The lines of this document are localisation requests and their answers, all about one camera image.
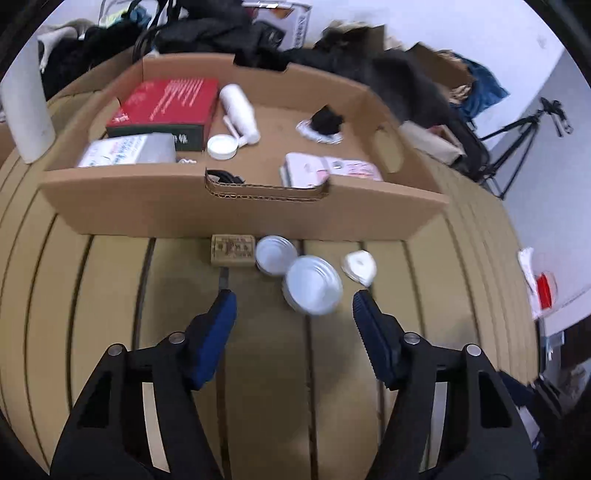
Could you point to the blue bag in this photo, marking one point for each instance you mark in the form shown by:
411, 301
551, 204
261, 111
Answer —
482, 87

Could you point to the white round lid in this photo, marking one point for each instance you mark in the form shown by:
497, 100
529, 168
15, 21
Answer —
222, 146

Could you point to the small white round tin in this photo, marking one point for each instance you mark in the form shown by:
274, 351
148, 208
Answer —
274, 254

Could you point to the black suitcase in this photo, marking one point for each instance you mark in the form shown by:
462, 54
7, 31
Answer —
464, 143

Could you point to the large white round tin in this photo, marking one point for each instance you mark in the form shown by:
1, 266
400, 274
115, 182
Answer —
314, 285

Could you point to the brown cardboard tray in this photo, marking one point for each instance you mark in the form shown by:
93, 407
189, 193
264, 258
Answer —
138, 207

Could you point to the white pink printed pouch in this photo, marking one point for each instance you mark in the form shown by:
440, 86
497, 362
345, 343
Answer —
323, 168

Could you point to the white plastic bottle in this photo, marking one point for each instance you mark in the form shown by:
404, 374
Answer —
238, 113

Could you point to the white thermos bottle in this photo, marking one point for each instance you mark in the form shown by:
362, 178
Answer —
25, 106

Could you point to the black hair scrunchie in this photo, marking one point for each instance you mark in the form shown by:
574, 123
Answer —
327, 120

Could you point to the black tripod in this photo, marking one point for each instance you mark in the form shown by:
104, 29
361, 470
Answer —
512, 138

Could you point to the red box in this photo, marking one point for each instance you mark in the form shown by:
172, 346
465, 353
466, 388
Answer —
166, 101

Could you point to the small brown cardboard box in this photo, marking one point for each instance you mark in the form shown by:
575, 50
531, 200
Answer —
438, 64

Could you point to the yellow green cloth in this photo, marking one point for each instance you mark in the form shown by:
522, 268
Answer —
113, 17

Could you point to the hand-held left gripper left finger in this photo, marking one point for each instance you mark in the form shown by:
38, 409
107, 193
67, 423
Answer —
214, 341

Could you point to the black jacket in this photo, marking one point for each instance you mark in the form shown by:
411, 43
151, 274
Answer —
203, 27

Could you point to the small tan box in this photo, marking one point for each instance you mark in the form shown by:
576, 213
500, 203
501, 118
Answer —
233, 250

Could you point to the white silver box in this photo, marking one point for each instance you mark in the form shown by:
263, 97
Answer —
124, 150

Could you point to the beige clothes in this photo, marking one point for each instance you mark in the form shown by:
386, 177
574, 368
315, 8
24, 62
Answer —
53, 34

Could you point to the pink printed paper packets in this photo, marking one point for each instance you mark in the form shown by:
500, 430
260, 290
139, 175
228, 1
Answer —
528, 272

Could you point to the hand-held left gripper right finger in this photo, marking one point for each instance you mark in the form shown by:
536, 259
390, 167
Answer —
376, 341

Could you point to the beige canvas bag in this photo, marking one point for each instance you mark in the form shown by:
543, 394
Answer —
429, 143

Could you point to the black clothes pile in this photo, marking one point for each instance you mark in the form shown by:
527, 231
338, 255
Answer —
406, 87

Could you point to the white printed box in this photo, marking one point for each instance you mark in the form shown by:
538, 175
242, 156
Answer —
295, 27

